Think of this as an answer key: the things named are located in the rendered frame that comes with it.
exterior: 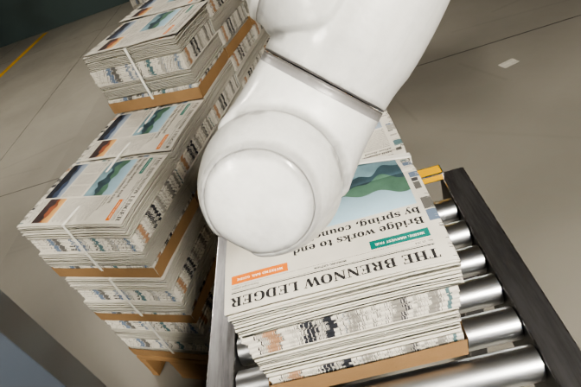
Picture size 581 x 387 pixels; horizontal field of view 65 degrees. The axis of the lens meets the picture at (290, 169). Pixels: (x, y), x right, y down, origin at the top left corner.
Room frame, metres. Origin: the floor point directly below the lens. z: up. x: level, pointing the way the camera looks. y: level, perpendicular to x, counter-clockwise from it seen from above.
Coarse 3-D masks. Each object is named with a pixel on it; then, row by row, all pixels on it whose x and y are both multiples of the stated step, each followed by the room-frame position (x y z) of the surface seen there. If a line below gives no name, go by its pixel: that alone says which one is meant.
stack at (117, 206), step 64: (256, 64) 1.89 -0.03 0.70; (128, 128) 1.46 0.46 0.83; (192, 128) 1.34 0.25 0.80; (64, 192) 1.19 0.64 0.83; (128, 192) 1.06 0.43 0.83; (192, 192) 1.21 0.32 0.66; (64, 256) 1.06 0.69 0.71; (128, 256) 0.96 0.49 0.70; (192, 256) 1.07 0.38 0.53; (128, 320) 1.07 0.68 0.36
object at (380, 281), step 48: (384, 192) 0.46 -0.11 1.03; (336, 240) 0.41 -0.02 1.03; (384, 240) 0.38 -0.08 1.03; (432, 240) 0.36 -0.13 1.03; (240, 288) 0.40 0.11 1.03; (288, 288) 0.37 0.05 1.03; (336, 288) 0.35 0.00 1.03; (384, 288) 0.34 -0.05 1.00; (432, 288) 0.33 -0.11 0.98; (240, 336) 0.37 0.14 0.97; (288, 336) 0.37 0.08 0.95; (336, 336) 0.36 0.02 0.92; (384, 336) 0.35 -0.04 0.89; (432, 336) 0.34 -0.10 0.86
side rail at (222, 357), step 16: (224, 240) 0.76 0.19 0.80; (224, 256) 0.72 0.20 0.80; (224, 272) 0.67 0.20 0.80; (224, 288) 0.63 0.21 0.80; (224, 304) 0.59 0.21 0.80; (224, 320) 0.55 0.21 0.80; (224, 336) 0.52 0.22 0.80; (208, 352) 0.50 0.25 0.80; (224, 352) 0.49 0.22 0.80; (208, 368) 0.47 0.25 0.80; (224, 368) 0.46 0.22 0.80; (240, 368) 0.47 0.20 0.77; (208, 384) 0.44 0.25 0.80; (224, 384) 0.43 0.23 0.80
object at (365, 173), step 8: (384, 152) 0.55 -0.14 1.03; (392, 152) 0.54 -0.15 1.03; (400, 152) 0.54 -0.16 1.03; (392, 160) 0.53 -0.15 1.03; (400, 160) 0.52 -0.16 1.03; (408, 160) 0.52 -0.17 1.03; (360, 168) 0.53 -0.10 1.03; (368, 168) 0.52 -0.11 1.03; (376, 168) 0.52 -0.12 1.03; (384, 168) 0.51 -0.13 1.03; (392, 168) 0.50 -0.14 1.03; (400, 168) 0.50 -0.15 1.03; (408, 168) 0.49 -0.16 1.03; (360, 176) 0.51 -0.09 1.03; (368, 176) 0.51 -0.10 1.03; (376, 176) 0.50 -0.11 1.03; (384, 176) 0.49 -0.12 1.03; (352, 184) 0.50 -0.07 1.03; (360, 184) 0.50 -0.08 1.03
